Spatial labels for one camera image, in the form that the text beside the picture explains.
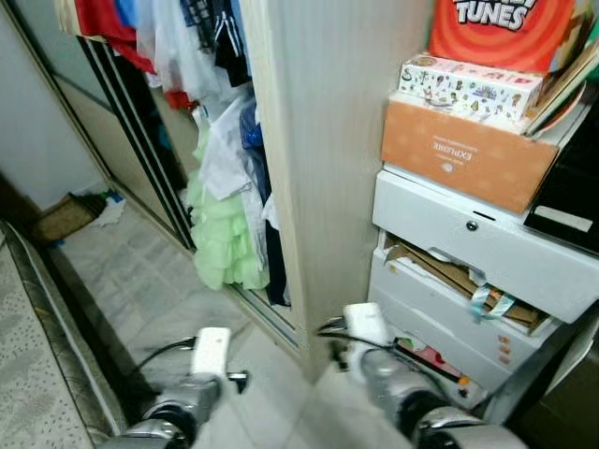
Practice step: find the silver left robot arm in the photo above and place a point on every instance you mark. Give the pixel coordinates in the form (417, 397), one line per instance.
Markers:
(173, 407)

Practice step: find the light green ruffled dress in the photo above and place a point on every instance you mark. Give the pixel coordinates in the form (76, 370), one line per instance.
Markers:
(225, 243)

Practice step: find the white hanging shirt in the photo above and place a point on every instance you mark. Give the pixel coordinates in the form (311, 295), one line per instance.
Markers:
(225, 159)

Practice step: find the brown cardboard piece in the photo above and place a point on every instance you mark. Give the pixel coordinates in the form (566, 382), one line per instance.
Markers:
(440, 271)

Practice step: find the brown doormat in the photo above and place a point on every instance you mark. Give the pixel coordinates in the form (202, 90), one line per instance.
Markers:
(65, 220)

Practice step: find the light wooden wardrobe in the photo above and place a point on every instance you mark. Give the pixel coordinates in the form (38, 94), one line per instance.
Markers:
(328, 140)

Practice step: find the teal ribbon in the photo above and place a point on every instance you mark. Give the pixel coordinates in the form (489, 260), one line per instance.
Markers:
(489, 301)

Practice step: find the white drawer unit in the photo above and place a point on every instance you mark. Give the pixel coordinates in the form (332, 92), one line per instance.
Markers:
(468, 234)

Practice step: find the black box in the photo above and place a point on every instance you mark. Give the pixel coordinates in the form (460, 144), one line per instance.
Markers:
(571, 178)

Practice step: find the orange cardboard box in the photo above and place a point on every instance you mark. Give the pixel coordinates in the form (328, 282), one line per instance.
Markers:
(459, 159)

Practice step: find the white sheer hanging garment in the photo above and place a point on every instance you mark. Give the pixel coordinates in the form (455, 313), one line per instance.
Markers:
(173, 47)

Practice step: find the white patterned box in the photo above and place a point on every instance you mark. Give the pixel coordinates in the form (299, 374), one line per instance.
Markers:
(468, 89)

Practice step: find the red hanging garment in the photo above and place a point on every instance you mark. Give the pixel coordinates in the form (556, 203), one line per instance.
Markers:
(98, 19)

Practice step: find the red cartoon game box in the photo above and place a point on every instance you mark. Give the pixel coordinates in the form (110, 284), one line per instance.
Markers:
(505, 42)

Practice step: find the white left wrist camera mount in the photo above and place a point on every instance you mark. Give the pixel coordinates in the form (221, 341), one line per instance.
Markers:
(211, 351)

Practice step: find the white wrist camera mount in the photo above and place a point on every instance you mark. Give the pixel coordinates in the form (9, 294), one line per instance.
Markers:
(211, 351)
(365, 323)

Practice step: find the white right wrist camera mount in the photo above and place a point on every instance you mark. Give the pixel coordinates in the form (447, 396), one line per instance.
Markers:
(365, 323)

